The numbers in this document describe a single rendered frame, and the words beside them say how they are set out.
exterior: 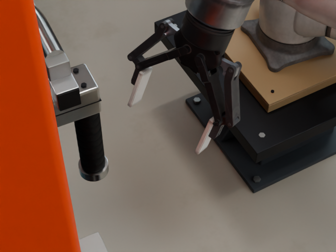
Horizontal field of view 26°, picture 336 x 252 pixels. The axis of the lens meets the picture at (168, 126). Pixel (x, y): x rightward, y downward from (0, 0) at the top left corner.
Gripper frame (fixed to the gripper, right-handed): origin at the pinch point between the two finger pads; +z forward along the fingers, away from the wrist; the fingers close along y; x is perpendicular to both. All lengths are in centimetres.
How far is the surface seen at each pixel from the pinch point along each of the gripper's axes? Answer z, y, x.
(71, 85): -16.4, 3.8, 26.0
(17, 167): -44, -18, 66
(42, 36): -19.2, 10.1, 25.1
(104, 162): 1.6, 1.4, 14.7
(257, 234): 57, -14, -55
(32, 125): -46, -18, 66
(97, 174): 2.9, 1.1, 16.3
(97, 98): -13.1, 2.4, 21.3
